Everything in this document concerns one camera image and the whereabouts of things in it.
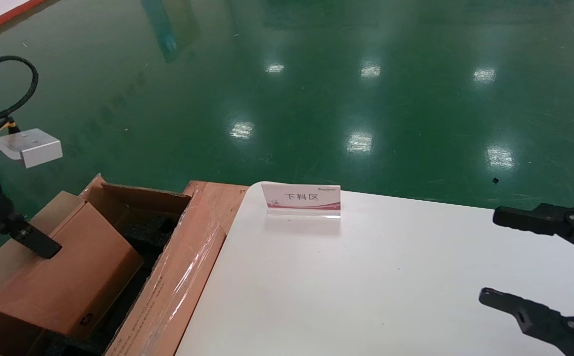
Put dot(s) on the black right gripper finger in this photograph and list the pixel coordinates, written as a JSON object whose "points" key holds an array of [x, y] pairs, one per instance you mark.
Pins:
{"points": [[529, 220], [529, 311]]}

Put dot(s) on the small cardboard box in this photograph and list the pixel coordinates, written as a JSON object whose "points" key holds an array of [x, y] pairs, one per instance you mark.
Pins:
{"points": [[79, 277]]}

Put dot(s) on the large cardboard box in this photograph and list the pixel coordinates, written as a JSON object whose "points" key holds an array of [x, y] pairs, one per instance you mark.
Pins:
{"points": [[178, 277]]}

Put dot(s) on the acrylic sign with red print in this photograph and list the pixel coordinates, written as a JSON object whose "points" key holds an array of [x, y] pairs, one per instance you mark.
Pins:
{"points": [[302, 198]]}

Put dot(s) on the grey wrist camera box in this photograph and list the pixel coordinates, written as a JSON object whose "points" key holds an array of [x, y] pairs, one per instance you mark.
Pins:
{"points": [[39, 148]]}

